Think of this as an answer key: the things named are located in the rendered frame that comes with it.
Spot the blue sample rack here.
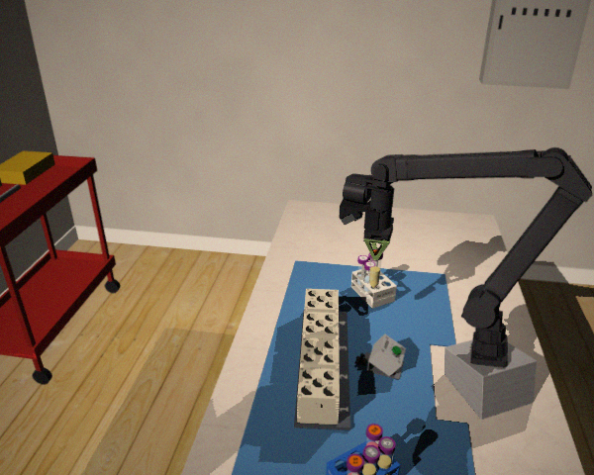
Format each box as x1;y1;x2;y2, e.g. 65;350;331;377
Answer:
326;442;400;475

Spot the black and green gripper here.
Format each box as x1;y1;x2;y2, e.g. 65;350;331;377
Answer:
363;208;394;260

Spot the white tube rack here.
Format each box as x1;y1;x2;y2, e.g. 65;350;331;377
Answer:
351;270;397;309

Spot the blue bench mat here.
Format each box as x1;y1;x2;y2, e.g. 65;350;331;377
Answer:
232;260;475;475

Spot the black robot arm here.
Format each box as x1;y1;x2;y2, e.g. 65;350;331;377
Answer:
339;147;592;367

